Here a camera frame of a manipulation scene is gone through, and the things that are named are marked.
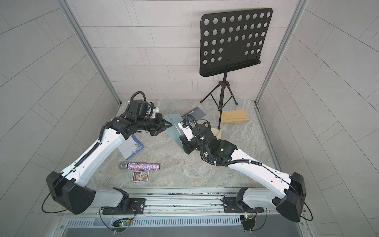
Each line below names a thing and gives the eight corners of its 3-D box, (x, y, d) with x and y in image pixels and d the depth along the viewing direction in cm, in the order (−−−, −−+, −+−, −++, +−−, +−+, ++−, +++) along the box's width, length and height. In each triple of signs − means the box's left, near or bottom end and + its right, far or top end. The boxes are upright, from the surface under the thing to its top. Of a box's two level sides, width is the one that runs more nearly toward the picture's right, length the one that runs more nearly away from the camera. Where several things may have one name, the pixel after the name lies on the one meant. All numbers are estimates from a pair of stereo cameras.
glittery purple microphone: (121, 170, 84) (118, 167, 81) (123, 164, 86) (120, 161, 83) (159, 170, 84) (158, 168, 81) (160, 164, 87) (159, 161, 83)
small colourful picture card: (132, 182, 80) (131, 181, 79) (134, 172, 83) (133, 171, 82) (148, 181, 81) (147, 180, 79) (149, 171, 84) (149, 170, 82)
